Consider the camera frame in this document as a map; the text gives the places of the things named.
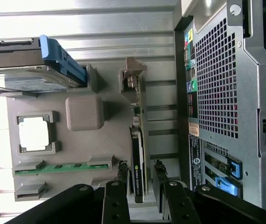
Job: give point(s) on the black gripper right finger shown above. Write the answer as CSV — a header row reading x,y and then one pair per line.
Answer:
x,y
177,200

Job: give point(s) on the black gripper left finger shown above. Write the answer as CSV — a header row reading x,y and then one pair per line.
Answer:
x,y
114,200

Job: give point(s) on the NVIDIA Quadro graphics card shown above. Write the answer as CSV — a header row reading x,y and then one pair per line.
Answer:
x,y
138,163

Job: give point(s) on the black printed label sticker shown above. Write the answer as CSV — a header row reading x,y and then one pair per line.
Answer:
x,y
195,158

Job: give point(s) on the blue expansion slot clip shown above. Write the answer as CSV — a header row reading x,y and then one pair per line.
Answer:
x,y
228,186
236,167

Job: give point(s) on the green RAM stick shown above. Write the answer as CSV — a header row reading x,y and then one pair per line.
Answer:
x,y
62,168

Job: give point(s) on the grey printed parts rack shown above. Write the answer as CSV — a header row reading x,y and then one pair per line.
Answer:
x,y
83,144

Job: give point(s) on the small orange sticker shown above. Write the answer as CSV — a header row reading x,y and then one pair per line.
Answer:
x,y
194,128

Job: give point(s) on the silver CPU chip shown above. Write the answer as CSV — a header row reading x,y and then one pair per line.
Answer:
x,y
33,134

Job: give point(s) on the rear port panel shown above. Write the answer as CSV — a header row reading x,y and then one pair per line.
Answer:
x,y
191,77

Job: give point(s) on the grey open PC case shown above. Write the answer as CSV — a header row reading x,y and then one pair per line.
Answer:
x,y
249,98

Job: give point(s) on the hard disk with blue carrier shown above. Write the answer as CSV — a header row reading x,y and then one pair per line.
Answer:
x,y
30,77

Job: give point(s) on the round case thumb screw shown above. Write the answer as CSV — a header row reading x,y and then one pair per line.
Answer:
x,y
235,9

